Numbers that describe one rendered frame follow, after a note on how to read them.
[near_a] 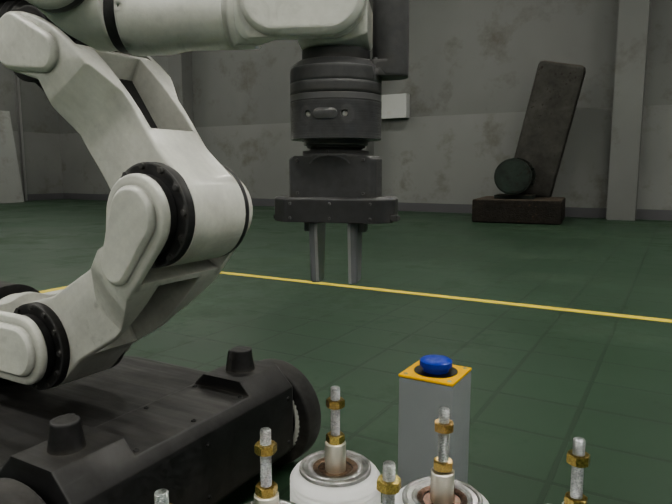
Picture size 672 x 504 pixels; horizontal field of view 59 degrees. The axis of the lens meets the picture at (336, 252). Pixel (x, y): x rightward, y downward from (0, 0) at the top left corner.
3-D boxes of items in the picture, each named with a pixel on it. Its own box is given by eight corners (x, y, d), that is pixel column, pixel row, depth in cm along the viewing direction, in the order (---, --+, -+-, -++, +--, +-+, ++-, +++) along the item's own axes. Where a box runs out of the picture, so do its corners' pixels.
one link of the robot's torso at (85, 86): (139, 293, 79) (-23, 59, 91) (225, 273, 94) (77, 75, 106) (197, 214, 73) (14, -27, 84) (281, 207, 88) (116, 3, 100)
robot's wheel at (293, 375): (224, 453, 120) (222, 357, 117) (240, 443, 124) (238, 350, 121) (308, 478, 110) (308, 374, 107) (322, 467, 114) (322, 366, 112)
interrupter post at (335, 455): (345, 465, 64) (345, 436, 64) (348, 476, 62) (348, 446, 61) (323, 466, 64) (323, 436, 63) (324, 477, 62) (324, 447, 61)
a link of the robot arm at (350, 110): (259, 223, 56) (257, 93, 55) (290, 215, 66) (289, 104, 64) (392, 226, 54) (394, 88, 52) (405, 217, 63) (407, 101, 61)
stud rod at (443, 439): (444, 480, 57) (446, 405, 56) (449, 485, 56) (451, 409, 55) (435, 482, 57) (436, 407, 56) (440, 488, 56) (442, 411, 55)
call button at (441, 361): (414, 376, 74) (414, 360, 74) (426, 367, 77) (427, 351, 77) (445, 382, 72) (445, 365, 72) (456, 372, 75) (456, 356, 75)
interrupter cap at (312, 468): (365, 452, 67) (365, 447, 67) (376, 488, 59) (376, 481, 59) (298, 456, 66) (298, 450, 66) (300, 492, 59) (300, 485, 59)
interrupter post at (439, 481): (456, 499, 58) (457, 466, 57) (452, 512, 55) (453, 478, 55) (432, 494, 58) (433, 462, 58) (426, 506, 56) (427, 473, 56)
